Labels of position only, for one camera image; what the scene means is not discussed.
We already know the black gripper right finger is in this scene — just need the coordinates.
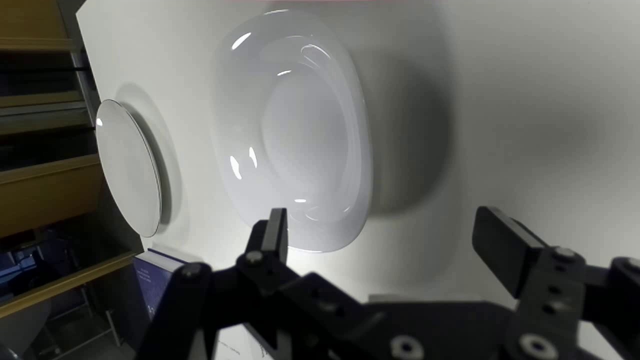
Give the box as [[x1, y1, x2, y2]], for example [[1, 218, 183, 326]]
[[471, 206, 585, 299]]

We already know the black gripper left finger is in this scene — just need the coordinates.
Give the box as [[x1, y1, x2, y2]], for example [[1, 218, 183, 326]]
[[240, 208, 287, 265]]

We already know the white deep plate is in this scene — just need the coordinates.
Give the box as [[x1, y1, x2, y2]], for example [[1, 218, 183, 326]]
[[212, 8, 372, 252]]

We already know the white flat round plate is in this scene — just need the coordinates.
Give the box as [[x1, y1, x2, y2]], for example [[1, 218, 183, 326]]
[[94, 100, 162, 237]]

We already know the white and blue box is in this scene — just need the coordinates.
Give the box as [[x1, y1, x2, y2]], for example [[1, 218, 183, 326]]
[[133, 247, 195, 317]]

